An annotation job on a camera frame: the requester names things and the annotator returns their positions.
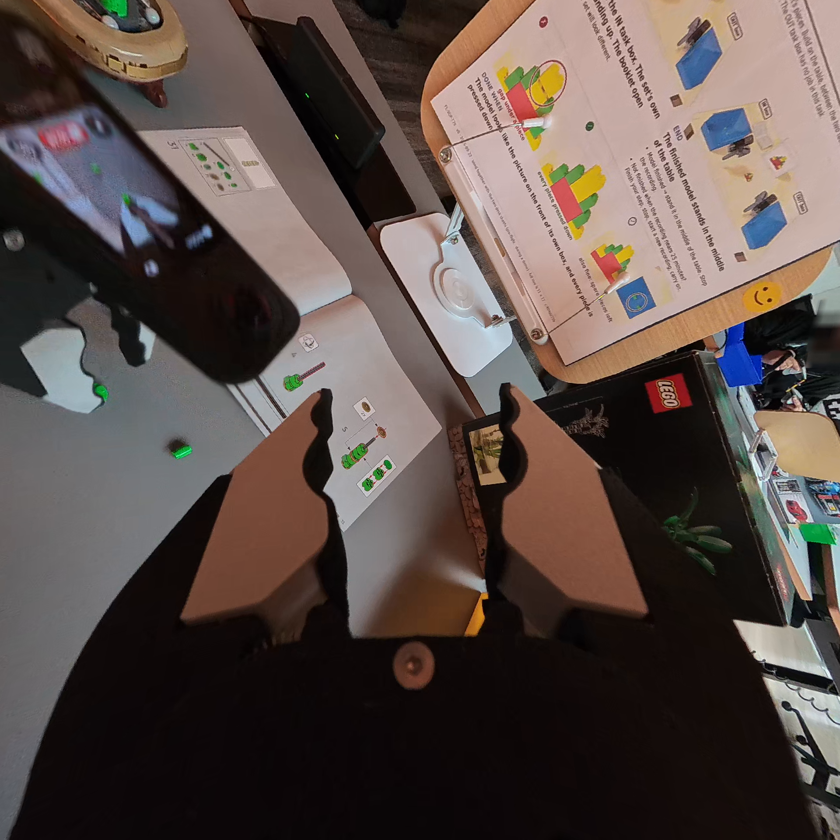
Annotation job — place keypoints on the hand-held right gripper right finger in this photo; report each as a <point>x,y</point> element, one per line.
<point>571,518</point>

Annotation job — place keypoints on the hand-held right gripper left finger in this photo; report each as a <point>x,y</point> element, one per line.
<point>262,518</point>

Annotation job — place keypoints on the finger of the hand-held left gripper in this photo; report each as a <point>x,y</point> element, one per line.
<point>62,367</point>

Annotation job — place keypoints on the yellow plastic bin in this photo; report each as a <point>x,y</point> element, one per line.
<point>474,613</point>

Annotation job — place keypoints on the grey desk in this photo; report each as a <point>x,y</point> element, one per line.
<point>98,525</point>

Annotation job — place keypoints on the black toy set box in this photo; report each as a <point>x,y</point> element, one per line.
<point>676,472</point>

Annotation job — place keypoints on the open instruction booklet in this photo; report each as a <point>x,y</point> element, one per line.
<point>367,367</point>

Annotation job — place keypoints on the white stand base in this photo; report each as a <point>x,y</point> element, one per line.
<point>420,262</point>

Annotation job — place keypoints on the black electronic box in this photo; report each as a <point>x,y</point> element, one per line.
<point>328,111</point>

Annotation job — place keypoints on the blue plastic bin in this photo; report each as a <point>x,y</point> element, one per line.
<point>740,361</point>

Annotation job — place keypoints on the green box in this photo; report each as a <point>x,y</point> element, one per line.
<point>818,533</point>

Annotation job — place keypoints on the tan toy brick model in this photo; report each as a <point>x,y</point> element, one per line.
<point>131,39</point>

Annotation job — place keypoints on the yellow smiley sticker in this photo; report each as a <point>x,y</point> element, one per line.
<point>761,296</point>

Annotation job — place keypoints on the black and white rug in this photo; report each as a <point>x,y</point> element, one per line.
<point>807,735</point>

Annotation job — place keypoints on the round wooden table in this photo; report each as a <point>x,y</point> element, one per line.
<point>453,72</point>

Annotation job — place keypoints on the printed instruction sheet board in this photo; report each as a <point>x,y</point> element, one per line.
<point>656,164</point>

